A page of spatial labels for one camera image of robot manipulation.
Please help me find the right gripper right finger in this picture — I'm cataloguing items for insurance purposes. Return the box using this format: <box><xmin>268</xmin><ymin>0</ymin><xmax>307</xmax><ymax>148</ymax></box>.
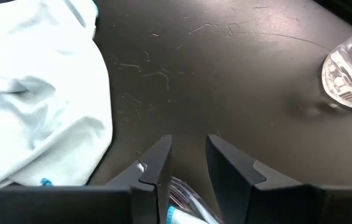
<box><xmin>206</xmin><ymin>134</ymin><xmax>317</xmax><ymax>224</ymax></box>

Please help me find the pale grey microfiber towel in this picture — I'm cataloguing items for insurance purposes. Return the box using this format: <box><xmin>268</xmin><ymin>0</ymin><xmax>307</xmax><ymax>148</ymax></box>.
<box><xmin>166</xmin><ymin>205</ymin><xmax>208</xmax><ymax>224</ymax></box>
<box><xmin>0</xmin><ymin>0</ymin><xmax>114</xmax><ymax>197</ymax></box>

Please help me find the clear plastic spray bottle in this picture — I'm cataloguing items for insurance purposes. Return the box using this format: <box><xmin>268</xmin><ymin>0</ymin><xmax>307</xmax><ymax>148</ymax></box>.
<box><xmin>321</xmin><ymin>21</ymin><xmax>352</xmax><ymax>111</ymax></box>

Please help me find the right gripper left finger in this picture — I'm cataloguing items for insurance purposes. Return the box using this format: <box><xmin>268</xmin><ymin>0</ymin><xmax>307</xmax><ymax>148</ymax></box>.
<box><xmin>106</xmin><ymin>134</ymin><xmax>173</xmax><ymax>224</ymax></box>

